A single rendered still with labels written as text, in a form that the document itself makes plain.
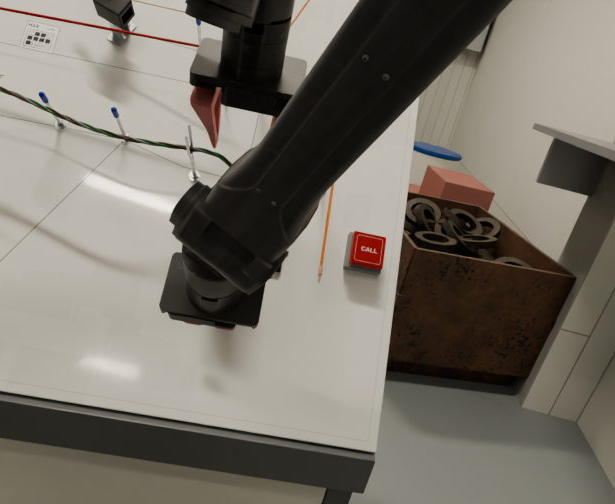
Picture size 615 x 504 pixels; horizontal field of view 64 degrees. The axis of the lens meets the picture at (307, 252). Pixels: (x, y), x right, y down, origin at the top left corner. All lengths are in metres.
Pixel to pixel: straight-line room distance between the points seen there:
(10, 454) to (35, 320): 0.22
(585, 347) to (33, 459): 2.32
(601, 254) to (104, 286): 2.13
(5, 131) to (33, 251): 0.19
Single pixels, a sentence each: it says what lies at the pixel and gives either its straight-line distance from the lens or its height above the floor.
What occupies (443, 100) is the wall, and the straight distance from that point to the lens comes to 8.14.
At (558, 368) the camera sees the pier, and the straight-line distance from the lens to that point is 2.70.
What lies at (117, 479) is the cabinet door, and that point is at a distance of 0.86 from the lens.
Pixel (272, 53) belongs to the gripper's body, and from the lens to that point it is 0.45.
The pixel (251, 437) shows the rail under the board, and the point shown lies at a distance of 0.72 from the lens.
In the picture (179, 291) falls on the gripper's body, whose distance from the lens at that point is 0.52.
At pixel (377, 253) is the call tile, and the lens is 0.74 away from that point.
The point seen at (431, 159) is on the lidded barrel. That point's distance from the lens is 5.19.
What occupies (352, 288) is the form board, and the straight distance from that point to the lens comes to 0.75.
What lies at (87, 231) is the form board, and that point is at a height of 1.05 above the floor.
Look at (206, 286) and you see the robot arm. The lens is 0.43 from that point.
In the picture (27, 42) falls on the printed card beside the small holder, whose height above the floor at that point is 1.27.
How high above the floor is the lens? 1.36
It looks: 22 degrees down
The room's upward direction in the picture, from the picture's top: 14 degrees clockwise
